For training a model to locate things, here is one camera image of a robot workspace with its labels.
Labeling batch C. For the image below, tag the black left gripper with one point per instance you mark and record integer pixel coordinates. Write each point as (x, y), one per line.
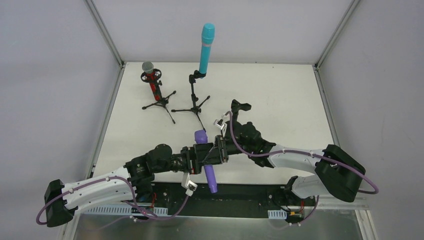
(193, 158)

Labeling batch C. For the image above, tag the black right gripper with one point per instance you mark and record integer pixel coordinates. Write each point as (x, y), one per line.
(237, 118)

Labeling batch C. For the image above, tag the black round-base mic stand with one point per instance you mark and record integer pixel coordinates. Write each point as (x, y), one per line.
(236, 106)

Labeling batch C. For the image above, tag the black tripod shock-mount stand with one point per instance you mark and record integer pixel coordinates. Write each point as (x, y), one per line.
(162, 103)

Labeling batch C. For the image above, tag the black tripod clip stand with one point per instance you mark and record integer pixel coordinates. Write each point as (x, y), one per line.
(196, 109)

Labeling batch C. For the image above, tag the red glitter microphone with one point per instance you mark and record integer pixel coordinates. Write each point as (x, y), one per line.
(152, 76)

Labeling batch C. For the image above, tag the teal toy microphone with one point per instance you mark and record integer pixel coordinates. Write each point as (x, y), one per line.
(207, 38)

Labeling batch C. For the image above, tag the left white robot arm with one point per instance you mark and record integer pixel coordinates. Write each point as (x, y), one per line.
(64, 200)

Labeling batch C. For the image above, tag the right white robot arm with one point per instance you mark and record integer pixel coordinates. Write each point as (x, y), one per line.
(332, 170)

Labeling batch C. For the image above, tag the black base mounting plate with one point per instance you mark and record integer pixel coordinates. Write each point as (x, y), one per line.
(230, 201)

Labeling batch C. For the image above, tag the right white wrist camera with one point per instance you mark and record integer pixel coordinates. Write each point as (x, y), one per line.
(221, 125)

